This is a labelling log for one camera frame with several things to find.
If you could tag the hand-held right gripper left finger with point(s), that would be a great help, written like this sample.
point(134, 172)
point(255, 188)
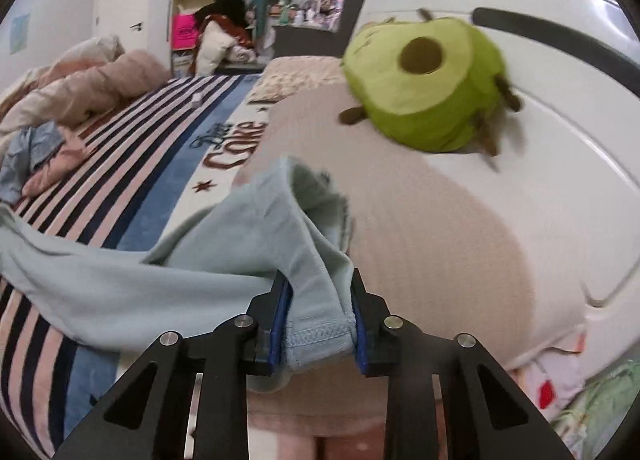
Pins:
point(280, 322)

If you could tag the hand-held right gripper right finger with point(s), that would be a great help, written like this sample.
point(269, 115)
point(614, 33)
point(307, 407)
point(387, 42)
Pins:
point(359, 332)

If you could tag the light blue pants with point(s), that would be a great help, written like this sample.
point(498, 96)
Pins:
point(200, 280)

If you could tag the pink ribbed pillow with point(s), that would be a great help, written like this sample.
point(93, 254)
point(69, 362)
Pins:
point(425, 240)

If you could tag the white printed cloth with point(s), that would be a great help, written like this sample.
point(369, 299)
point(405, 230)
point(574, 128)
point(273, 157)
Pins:
point(550, 375)

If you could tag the striped printed blanket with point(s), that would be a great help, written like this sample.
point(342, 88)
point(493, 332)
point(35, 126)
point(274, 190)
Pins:
point(125, 175)

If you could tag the green avocado plush toy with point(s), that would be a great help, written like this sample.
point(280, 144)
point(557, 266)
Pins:
point(425, 105)

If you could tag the floral pillow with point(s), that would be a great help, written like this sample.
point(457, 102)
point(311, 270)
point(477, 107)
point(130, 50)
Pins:
point(300, 75)

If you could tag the green floral cloth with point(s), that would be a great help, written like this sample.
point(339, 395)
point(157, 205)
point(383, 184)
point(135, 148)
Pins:
point(600, 410)

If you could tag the pink garment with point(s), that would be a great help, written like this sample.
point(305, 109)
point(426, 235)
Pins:
point(60, 165)

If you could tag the white headboard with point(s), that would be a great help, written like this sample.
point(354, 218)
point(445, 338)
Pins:
point(575, 140)

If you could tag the pile of jackets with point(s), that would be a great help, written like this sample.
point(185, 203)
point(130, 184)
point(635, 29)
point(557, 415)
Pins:
point(215, 40)

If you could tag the pink and grey duvet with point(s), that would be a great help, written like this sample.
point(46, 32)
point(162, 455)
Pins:
point(100, 85)

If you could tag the blue denim garment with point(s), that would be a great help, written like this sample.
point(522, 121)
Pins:
point(35, 150)

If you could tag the pink bag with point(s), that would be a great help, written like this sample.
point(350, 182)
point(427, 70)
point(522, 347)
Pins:
point(182, 33)

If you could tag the black bar on headboard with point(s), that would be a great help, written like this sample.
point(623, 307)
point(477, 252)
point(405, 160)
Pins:
point(550, 33)

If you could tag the light blue wall poster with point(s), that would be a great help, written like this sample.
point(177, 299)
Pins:
point(20, 33)

